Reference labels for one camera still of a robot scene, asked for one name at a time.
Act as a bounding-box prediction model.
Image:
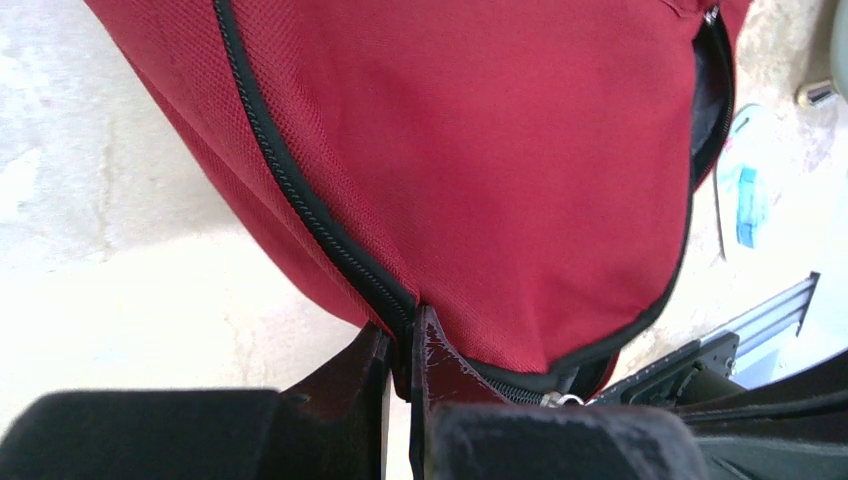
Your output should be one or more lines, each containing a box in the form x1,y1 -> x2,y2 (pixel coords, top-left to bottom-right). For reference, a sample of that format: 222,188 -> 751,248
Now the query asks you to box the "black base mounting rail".
592,333 -> 745,409

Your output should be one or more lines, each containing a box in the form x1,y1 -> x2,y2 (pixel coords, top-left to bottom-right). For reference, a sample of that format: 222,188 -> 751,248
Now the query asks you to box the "red backpack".
90,1 -> 749,403

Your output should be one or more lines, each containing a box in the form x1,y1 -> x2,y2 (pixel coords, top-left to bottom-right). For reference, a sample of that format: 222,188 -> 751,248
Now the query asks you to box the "light blue pencil case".
713,103 -> 782,262

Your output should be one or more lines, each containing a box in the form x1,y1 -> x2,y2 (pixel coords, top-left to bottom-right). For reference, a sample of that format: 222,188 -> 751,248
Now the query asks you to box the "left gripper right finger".
409,307 -> 708,479

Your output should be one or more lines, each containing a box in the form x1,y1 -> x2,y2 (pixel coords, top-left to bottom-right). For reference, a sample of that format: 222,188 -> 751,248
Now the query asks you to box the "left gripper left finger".
1,327 -> 390,479

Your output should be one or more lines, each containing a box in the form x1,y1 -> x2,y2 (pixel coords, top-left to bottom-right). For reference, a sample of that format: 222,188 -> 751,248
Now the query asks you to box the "white cylinder with coloured disc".
795,1 -> 847,109

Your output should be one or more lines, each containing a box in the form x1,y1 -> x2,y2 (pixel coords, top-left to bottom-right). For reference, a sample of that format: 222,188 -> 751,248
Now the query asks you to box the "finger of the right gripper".
675,352 -> 847,479

